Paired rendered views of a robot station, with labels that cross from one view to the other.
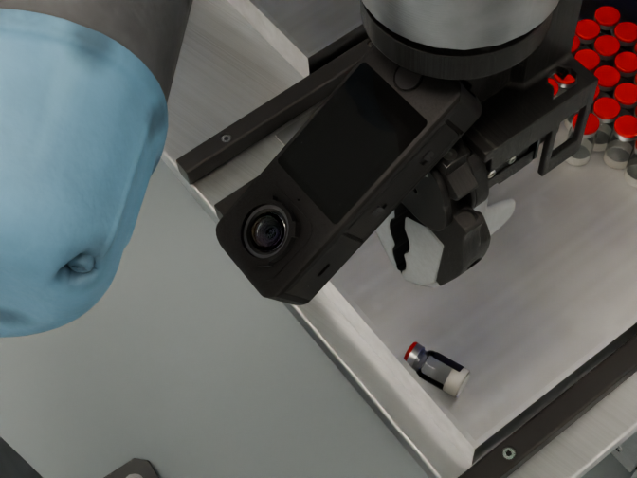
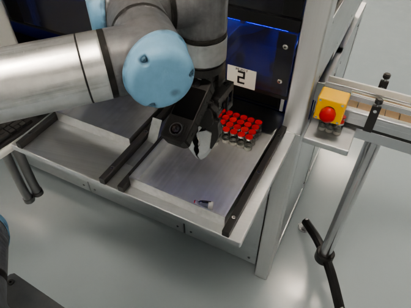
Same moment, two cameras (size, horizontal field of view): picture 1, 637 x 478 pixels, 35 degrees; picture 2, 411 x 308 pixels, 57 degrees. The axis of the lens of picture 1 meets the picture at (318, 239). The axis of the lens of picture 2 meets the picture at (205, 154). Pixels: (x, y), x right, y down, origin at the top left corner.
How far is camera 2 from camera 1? 0.30 m
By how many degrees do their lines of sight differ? 24
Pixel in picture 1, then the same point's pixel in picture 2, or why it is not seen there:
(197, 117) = (98, 166)
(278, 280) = (183, 138)
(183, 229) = (71, 248)
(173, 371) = (85, 299)
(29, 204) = (186, 56)
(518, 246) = (210, 168)
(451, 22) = (209, 60)
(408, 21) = (199, 63)
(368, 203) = (199, 113)
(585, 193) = (221, 151)
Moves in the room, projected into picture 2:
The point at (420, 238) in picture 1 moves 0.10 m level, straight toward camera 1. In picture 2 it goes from (203, 136) to (225, 175)
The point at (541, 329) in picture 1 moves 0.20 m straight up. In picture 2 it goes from (226, 186) to (230, 126)
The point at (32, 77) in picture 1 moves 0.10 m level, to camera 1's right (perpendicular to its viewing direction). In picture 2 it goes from (177, 39) to (254, 15)
